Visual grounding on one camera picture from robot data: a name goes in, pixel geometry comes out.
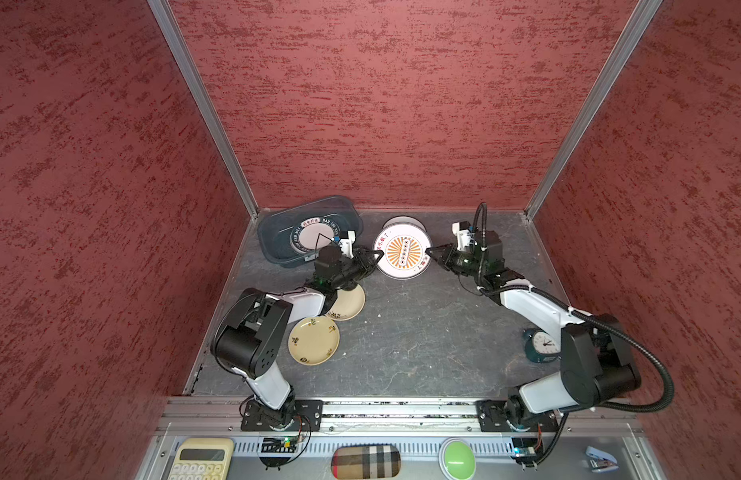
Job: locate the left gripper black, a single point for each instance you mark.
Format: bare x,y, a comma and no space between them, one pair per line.
366,266

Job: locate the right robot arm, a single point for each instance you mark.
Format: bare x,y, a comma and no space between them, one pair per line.
596,365

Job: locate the plaid pouch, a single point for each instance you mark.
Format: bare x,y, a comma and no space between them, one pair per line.
366,462

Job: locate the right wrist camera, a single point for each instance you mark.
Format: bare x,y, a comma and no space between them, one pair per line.
464,233

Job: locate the white plate orange sunburst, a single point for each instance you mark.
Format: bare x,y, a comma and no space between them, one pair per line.
405,248

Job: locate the left aluminium corner post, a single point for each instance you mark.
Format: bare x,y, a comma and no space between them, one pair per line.
171,31

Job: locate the left circuit board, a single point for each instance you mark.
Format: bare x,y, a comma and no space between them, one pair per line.
279,446

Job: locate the cream calculator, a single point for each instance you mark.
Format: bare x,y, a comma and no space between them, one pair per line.
202,459

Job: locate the aluminium corner post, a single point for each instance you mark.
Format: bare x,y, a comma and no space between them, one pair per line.
171,31
635,28

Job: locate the blue translucent plastic bin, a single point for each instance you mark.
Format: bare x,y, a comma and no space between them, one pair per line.
274,231

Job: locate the white blue stapler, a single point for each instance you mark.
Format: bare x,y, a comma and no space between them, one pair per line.
600,461

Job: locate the green round button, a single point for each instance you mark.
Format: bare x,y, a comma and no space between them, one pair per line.
457,460

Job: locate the cream plate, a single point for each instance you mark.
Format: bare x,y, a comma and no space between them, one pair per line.
348,304
314,340

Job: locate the circuit board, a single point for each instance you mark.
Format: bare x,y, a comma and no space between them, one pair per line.
279,446
526,448

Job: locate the right aluminium corner post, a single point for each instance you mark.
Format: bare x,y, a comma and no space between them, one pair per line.
635,28

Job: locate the white plate green HAO SHI rim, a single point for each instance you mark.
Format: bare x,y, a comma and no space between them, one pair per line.
313,233

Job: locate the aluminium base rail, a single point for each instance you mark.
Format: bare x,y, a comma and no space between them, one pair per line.
416,426

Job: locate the teal alarm clock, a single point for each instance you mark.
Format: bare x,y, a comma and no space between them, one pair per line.
540,346

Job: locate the right circuit board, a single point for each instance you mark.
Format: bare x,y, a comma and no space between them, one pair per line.
526,448

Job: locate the white plate flower outline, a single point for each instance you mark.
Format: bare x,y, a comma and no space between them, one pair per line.
403,222

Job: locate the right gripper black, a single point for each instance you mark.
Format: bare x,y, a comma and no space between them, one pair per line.
448,255

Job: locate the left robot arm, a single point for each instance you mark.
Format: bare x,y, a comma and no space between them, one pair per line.
248,339

